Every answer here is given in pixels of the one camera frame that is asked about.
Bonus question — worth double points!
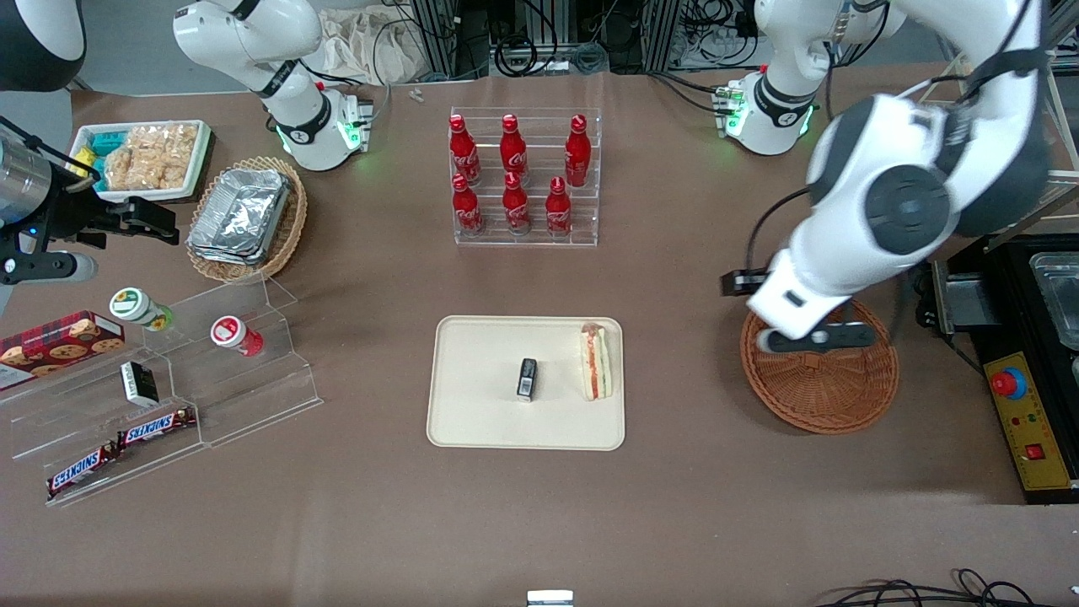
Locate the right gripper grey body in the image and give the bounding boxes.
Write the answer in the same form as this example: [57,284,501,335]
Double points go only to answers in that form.
[0,139,54,230]

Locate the triangular sandwich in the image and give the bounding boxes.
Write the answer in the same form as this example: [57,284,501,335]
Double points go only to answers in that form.
[580,323,614,401]

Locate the round brown wicker basket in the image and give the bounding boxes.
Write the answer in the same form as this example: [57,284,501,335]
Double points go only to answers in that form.
[740,297,900,435]

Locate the oval light wicker basket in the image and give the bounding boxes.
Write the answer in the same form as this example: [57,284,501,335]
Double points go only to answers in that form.
[185,156,309,283]

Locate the cream plastic tray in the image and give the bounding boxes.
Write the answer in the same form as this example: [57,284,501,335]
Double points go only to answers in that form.
[427,316,626,452]

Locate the clear rice cracker pack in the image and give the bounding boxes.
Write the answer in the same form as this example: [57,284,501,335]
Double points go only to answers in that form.
[105,126,140,191]
[133,125,169,191]
[164,124,200,188]

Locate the green sunflower cup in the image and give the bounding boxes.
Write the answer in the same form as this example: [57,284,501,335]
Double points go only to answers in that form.
[110,287,174,331]

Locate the white rectangular snack bin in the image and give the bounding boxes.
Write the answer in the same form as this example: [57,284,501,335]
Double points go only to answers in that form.
[69,119,212,204]

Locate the stacked aluminium foil trays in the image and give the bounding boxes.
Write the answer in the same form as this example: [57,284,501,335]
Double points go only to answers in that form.
[187,169,292,266]

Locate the red plaid cookie box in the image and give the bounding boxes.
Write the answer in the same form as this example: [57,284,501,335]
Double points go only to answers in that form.
[0,311,126,390]

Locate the red lidded cup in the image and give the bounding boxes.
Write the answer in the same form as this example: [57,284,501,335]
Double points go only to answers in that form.
[210,315,265,357]

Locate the grey metal box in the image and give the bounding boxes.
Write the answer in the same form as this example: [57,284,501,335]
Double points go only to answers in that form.
[931,257,983,334]

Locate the red cola bottle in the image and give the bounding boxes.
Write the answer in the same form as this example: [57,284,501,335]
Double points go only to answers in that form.
[499,114,529,182]
[545,176,575,238]
[564,114,593,188]
[448,114,482,187]
[502,171,533,236]
[451,173,487,237]

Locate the Snickers chocolate bar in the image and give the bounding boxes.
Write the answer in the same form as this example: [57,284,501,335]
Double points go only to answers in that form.
[46,443,121,498]
[115,407,197,448]

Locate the black appliance housing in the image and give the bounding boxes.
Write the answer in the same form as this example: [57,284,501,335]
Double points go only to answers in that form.
[968,232,1079,507]

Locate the clear acrylic stepped shelf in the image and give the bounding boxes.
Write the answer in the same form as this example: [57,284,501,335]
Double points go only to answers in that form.
[0,274,325,508]

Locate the clear acrylic bottle rack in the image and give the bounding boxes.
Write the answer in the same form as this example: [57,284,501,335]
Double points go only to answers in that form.
[449,107,603,248]

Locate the steel pan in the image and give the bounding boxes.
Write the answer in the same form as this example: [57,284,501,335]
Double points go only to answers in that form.
[1030,251,1079,351]

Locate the yellow emergency stop panel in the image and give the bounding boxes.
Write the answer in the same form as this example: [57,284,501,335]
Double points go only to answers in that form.
[983,350,1076,492]

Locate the white cloth bag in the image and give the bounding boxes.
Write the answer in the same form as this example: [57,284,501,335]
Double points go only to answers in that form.
[319,7,427,85]

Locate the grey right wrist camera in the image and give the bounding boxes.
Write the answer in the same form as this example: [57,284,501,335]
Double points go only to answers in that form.
[0,252,99,285]

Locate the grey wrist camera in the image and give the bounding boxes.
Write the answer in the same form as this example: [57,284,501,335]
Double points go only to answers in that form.
[0,252,99,285]
[756,323,878,354]

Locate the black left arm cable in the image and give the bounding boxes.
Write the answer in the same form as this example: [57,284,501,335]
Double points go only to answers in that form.
[746,187,814,275]

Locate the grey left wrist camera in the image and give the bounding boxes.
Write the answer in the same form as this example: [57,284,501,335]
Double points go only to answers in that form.
[756,323,878,354]

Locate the black left base cables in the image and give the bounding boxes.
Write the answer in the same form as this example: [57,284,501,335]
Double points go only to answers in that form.
[649,69,734,115]

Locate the black base cables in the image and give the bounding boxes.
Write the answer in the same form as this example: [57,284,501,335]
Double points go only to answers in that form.
[316,72,395,127]
[649,69,734,115]

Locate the black right base cables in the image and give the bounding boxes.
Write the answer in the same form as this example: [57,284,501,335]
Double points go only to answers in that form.
[316,72,395,127]

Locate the black floor cables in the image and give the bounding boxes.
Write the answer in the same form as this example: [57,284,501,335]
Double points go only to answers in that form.
[813,569,1079,607]

